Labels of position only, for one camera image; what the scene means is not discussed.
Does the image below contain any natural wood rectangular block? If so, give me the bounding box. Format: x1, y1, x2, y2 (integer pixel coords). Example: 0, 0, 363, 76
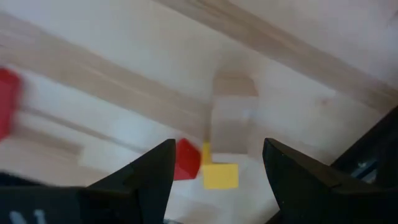
211, 74, 259, 164

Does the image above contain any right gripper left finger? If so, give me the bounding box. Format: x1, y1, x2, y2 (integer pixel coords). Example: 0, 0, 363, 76
80, 139, 177, 224

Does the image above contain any black aluminium table frame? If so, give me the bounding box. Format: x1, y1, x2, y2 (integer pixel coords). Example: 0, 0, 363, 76
329, 105, 398, 189

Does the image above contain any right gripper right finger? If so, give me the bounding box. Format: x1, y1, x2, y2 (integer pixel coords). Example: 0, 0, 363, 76
262, 138, 383, 224

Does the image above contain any yellow rectangular block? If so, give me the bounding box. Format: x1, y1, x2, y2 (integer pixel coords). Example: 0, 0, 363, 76
201, 142, 239, 190

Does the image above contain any large red rectangular block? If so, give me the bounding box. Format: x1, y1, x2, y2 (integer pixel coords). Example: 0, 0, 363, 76
0, 67, 22, 141

